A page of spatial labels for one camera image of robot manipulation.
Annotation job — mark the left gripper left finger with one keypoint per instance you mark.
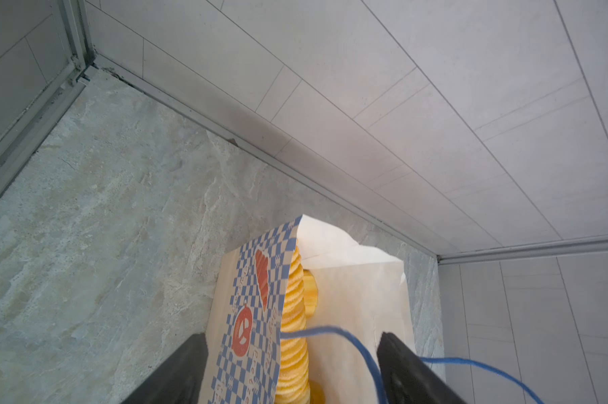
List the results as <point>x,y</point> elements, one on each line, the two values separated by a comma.
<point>179,378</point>

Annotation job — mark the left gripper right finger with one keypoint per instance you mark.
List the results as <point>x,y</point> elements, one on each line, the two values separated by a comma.
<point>406,378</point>

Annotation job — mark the checkered paper bag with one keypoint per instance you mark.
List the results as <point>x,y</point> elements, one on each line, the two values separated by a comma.
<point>297,317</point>

